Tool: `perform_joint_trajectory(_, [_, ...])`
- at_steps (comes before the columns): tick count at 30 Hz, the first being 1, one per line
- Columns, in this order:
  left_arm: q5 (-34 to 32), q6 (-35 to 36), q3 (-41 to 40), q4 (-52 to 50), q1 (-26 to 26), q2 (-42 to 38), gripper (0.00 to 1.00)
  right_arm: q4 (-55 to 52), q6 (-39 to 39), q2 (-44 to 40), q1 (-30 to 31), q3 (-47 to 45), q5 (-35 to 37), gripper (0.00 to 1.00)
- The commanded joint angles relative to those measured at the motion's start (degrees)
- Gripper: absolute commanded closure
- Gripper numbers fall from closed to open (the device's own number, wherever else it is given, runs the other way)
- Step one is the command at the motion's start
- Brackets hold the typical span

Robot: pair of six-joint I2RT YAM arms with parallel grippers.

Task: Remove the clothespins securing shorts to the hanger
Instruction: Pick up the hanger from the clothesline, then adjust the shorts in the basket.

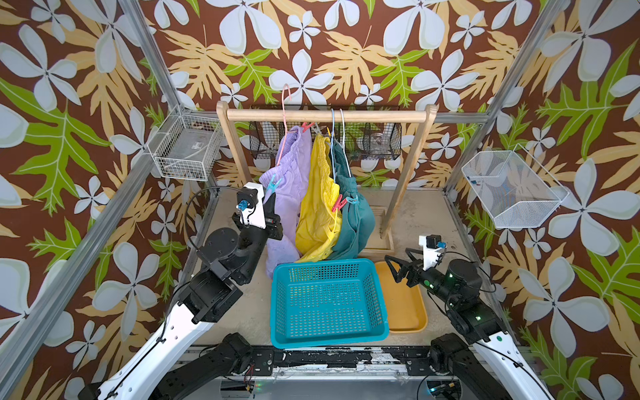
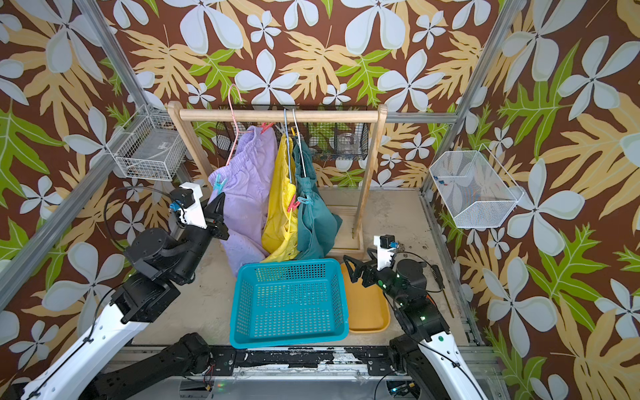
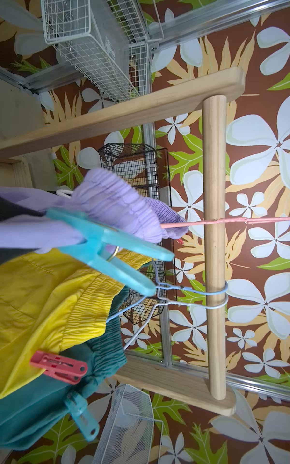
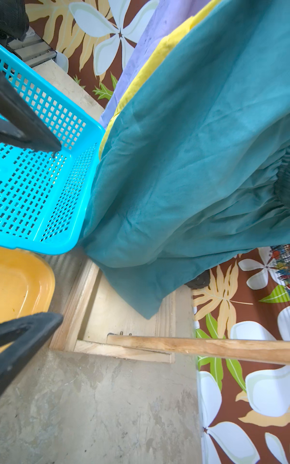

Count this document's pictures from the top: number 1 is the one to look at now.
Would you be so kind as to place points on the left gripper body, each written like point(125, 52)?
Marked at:
point(268, 229)

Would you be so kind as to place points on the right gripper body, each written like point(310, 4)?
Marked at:
point(420, 277)

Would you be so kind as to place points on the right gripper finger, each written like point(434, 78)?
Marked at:
point(398, 267)
point(413, 255)

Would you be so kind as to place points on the purple shorts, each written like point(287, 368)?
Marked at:
point(294, 170)

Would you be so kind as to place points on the pink wire hanger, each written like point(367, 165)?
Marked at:
point(285, 94)

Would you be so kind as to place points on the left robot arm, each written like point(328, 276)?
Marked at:
point(229, 259)

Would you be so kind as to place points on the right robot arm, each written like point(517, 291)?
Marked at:
point(481, 354)

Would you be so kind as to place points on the yellow shorts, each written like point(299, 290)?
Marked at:
point(318, 226)

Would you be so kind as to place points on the green shorts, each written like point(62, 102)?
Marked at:
point(358, 220)

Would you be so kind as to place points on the pink clothespin on yellow shorts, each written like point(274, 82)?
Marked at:
point(340, 203)

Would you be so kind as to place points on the yellow plastic tray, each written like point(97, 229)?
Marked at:
point(405, 306)

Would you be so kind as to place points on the wooden clothes rack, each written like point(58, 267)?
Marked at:
point(424, 119)

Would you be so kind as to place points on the teal plastic basket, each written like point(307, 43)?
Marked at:
point(327, 303)

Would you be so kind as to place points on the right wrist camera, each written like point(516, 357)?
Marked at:
point(433, 250)

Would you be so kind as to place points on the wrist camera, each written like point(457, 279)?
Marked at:
point(249, 209)
point(433, 250)

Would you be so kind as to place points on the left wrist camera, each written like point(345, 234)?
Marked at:
point(249, 209)

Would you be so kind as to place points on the black mounting rail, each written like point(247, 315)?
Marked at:
point(263, 360)

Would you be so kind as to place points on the white wire hanger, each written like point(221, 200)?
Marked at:
point(343, 134)

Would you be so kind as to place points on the white wire basket right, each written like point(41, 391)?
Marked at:
point(514, 188)

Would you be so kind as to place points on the white wire basket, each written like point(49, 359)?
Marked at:
point(185, 145)
point(514, 188)

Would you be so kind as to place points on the white wire basket left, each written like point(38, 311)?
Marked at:
point(185, 145)

